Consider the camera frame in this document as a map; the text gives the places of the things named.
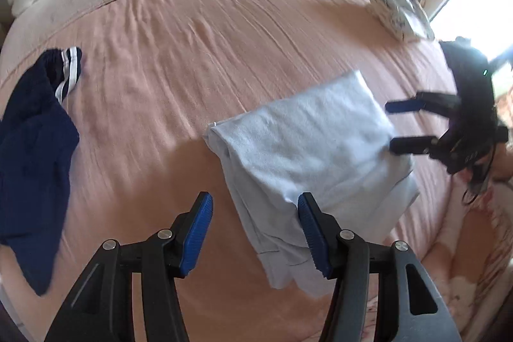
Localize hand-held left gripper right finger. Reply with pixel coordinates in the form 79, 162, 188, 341
297, 192, 463, 342

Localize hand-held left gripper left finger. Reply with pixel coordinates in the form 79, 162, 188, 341
44, 191, 214, 342

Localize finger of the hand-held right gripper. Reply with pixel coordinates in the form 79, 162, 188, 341
385, 91, 460, 116
390, 134, 442, 157

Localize light blue shirt navy collar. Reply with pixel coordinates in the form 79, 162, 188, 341
206, 70, 420, 296

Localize folded blue cartoon-print pajamas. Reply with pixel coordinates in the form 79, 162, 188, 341
368, 0, 436, 43

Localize person's right leg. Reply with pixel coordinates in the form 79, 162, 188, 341
419, 166, 513, 332

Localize pink bed sheet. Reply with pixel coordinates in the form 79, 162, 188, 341
0, 0, 482, 342

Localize navy shorts white stripes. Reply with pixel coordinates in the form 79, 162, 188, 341
0, 46, 83, 296

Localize window with dark frame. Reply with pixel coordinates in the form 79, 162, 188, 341
431, 0, 513, 58

